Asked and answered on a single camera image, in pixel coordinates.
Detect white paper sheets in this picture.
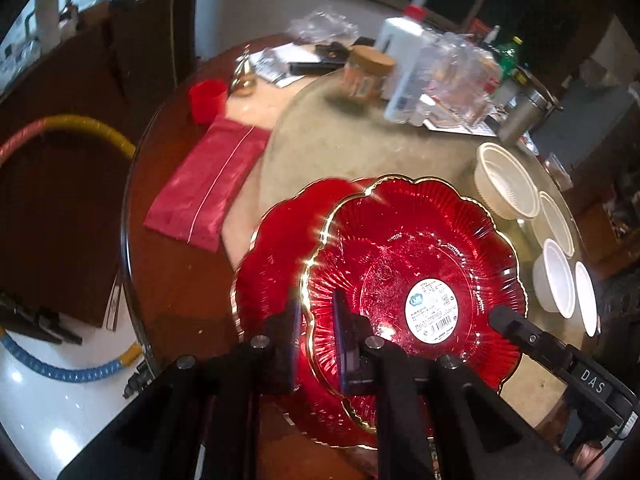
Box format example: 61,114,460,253
249,45,321,87

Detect black tools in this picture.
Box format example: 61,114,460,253
0,292,84,347

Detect blue and yellow hose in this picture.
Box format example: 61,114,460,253
0,329,144,384

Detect white bowl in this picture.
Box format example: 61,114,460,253
532,238,577,318
574,261,598,337

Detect beige ribbed bowl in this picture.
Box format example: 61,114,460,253
530,191,576,256

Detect jar with brown lid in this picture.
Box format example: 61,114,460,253
342,45,397,103

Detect brass bell ornament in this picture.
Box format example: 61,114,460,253
230,45,257,98

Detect clear bottle with red cap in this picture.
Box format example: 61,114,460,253
375,4,441,126

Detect red gold-rimmed plate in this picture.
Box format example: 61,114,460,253
232,177,381,451

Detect green plastic bottle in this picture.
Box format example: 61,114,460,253
499,35,524,77

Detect small white-capped bottle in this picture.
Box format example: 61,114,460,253
412,97,437,128

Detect yellow and red hose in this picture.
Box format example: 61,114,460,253
0,115,137,167

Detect dark wooden cabinet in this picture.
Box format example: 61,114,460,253
0,0,197,126

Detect clear plastic pitcher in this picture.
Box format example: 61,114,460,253
430,32,501,131

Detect clear plastic bag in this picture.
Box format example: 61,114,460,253
287,7,358,45

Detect beige bowl with tab handle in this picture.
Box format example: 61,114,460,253
474,142,543,221

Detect red plastic cup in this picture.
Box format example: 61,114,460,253
189,80,228,126

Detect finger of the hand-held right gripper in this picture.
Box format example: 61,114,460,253
487,305,577,385

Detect red cloth pouch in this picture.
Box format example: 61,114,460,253
144,115,273,253

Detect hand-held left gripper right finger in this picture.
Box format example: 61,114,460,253
332,291,583,480

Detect red plate with white label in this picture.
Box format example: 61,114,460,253
300,174,528,436

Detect black flat device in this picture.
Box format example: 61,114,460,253
287,57,347,77

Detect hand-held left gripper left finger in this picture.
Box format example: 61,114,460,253
57,304,303,480

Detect person's right hand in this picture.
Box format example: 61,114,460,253
575,446,608,467

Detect steel thermos flask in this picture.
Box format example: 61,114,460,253
497,87,553,146

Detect glass lazy susan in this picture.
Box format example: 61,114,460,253
222,67,583,431

